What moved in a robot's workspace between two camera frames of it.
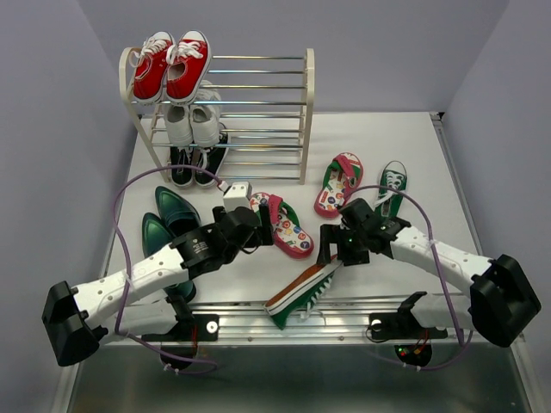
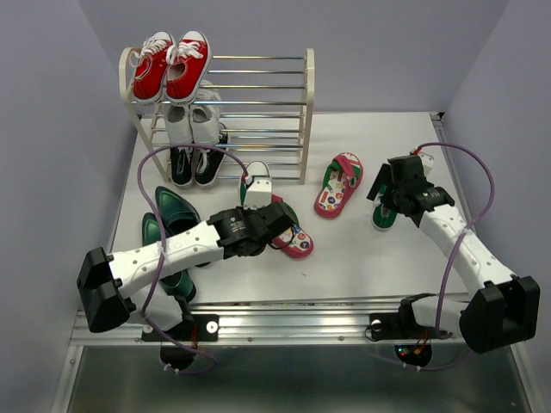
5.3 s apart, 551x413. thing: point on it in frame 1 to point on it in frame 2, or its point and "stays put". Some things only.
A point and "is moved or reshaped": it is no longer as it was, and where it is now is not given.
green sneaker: (299, 300) is moved or reshaped
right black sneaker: (210, 160) stays put
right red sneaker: (188, 61) stays put
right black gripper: (332, 234) to (380, 181)
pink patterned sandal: (343, 175) stays put
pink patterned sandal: (287, 232) stays put
